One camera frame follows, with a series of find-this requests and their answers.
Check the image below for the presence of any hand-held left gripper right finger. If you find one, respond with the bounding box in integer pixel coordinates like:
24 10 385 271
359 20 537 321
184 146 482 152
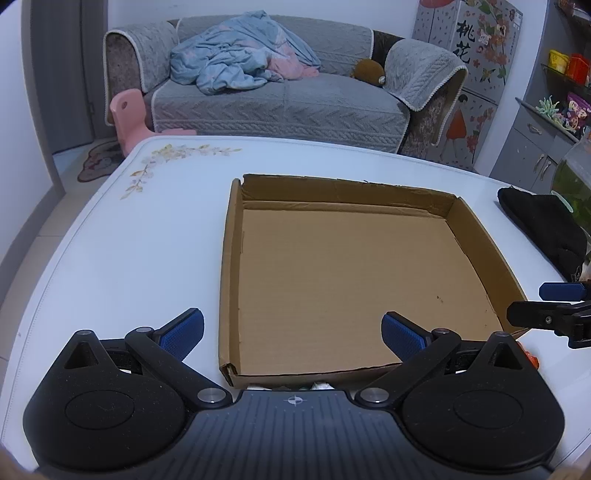
353 311 539 409

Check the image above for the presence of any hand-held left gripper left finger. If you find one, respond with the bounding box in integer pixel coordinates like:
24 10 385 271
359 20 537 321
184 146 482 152
51 308 232 409

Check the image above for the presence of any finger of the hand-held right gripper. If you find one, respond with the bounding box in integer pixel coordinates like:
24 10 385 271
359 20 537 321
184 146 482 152
539 281 591 304
506 300 591 350

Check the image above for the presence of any orange plastic bag bundle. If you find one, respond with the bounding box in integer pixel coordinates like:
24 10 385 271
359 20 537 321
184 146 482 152
517 342 540 370

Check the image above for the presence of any shallow cardboard box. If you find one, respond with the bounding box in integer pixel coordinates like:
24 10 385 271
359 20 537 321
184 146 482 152
218 173 529 388

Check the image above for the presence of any black cloth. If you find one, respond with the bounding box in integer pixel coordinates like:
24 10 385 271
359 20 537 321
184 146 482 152
497 186 589 280

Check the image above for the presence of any grey cabinet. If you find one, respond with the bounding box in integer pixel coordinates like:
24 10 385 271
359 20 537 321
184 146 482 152
489 0 591 195

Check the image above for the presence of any colourful snack packet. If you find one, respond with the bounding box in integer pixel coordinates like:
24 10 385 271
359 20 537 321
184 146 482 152
564 92 591 134

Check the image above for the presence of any green plant toy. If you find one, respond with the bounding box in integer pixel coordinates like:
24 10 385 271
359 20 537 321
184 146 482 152
536 95 561 118

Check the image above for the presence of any patterned floor mat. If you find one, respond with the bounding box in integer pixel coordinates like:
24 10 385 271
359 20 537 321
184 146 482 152
76 136 127 184

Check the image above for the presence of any red container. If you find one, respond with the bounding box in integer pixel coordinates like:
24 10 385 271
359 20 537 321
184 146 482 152
567 54 591 85

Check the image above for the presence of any pink plastic chair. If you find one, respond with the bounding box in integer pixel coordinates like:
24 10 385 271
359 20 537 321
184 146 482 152
110 89 197 153

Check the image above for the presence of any grey sofa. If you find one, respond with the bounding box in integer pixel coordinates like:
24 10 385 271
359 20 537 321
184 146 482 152
102 14 469 155

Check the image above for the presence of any flower-decorated refrigerator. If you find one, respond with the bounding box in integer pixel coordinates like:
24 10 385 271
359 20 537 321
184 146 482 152
411 0 525 171

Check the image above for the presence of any brown plush toy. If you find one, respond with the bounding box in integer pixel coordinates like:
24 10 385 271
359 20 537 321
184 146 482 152
351 58 386 87

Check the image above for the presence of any blue and pink clothes pile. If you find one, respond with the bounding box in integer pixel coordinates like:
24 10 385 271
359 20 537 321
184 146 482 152
170 11 321 96

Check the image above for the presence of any pink cloth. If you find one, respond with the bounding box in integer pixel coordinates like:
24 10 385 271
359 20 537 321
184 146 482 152
265 55 320 83

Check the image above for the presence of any grey door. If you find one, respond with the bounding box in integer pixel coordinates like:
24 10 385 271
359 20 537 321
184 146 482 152
30 0 109 155

